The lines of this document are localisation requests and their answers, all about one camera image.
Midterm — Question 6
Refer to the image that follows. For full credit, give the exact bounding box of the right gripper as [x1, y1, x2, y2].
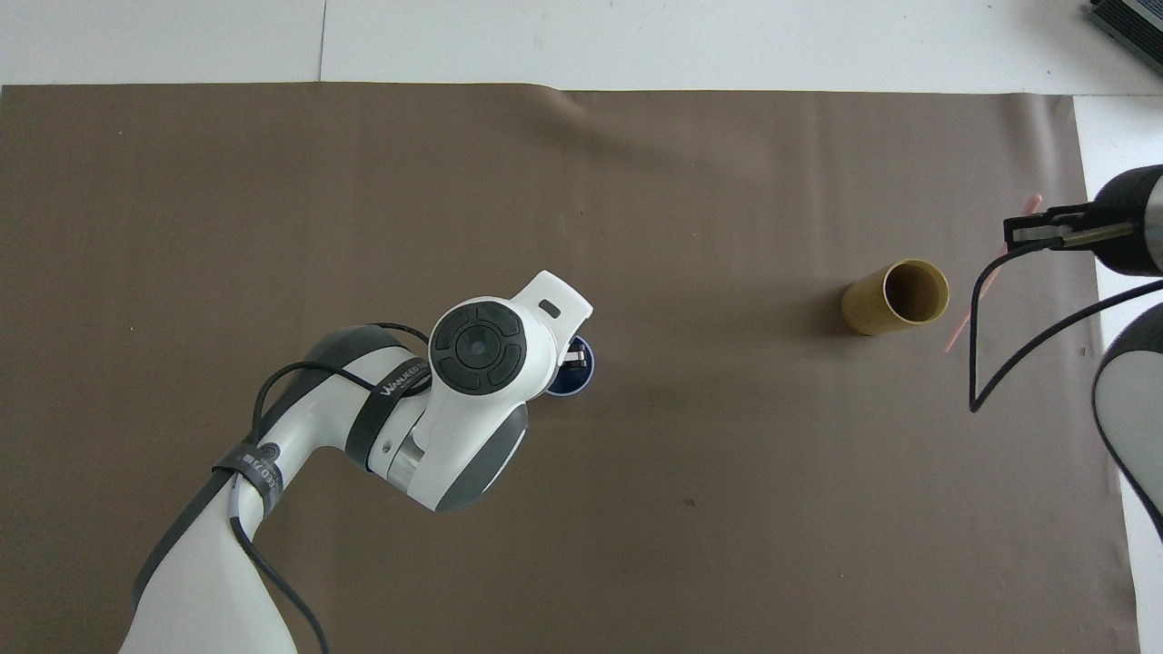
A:
[1003, 166, 1154, 277]

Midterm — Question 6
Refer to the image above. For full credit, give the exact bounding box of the pink translucent chopstick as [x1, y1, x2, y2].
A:
[943, 193, 1042, 354]

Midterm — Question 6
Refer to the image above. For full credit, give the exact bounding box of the mustard yellow cup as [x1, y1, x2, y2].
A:
[840, 259, 951, 338]

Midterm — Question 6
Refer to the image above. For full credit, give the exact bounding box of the blue cup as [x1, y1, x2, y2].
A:
[544, 334, 597, 399]

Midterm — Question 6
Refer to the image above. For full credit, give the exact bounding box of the dark grey ribbed box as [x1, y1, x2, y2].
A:
[1088, 0, 1163, 70]

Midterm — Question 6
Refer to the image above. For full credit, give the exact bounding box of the black cable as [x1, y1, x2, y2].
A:
[229, 322, 432, 654]
[969, 242, 1163, 414]

